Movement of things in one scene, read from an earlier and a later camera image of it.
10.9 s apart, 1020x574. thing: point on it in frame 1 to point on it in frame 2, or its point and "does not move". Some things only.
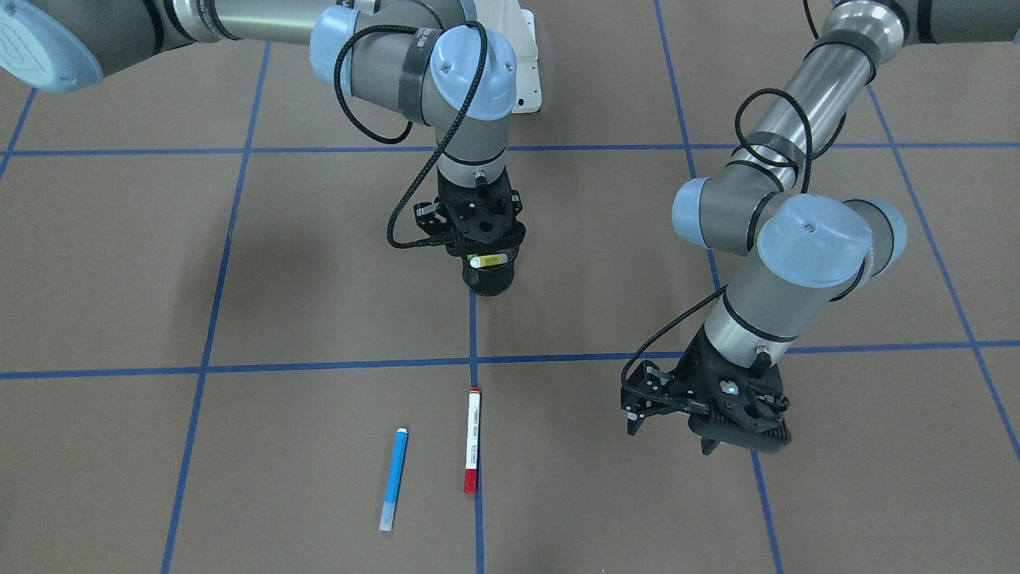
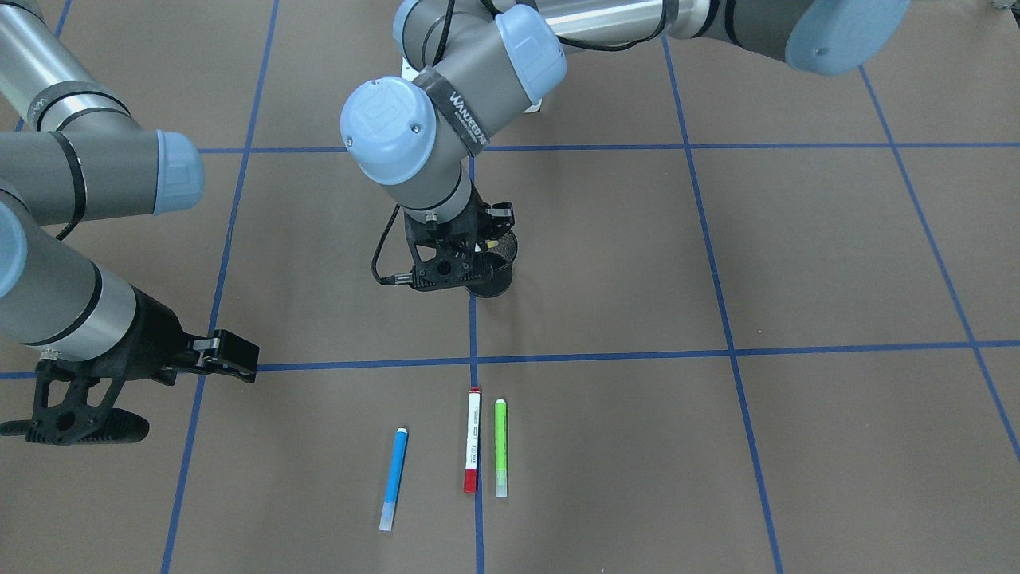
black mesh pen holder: (488, 281) does not move
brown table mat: (213, 361) does not move
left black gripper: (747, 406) to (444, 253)
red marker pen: (472, 456) does not move
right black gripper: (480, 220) to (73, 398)
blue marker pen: (394, 479) does not move
